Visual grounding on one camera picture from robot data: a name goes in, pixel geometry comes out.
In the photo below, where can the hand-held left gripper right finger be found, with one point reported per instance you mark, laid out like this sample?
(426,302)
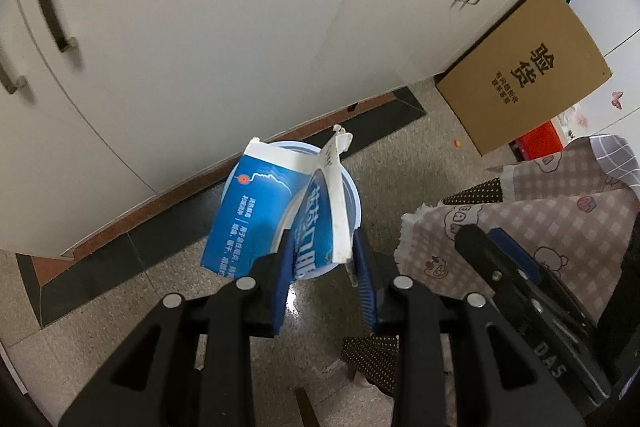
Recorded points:
(364,277)

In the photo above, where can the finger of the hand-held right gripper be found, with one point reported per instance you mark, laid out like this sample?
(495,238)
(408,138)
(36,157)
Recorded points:
(515,254)
(482,254)

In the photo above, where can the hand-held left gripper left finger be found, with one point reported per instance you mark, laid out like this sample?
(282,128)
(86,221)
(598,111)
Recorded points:
(283,277)

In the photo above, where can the light blue plastic bin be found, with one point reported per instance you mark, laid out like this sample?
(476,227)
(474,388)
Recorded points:
(354,207)

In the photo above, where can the blue and white carton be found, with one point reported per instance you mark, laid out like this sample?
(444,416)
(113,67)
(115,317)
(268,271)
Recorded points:
(260,207)

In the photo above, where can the pink checked tablecloth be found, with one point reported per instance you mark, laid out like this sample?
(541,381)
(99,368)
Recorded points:
(550,217)

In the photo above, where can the red plastic stool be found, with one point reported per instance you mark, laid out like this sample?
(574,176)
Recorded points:
(540,141)

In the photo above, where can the grey plaid cloth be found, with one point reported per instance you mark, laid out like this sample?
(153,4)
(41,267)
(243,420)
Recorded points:
(617,159)

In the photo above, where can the flat brown cardboard box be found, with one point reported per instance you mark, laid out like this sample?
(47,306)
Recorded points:
(525,72)

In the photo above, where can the pink butterfly sticker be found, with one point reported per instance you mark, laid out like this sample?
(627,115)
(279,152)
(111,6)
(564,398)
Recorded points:
(616,99)

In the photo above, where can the white cabinet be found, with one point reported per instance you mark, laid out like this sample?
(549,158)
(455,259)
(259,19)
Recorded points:
(200,32)

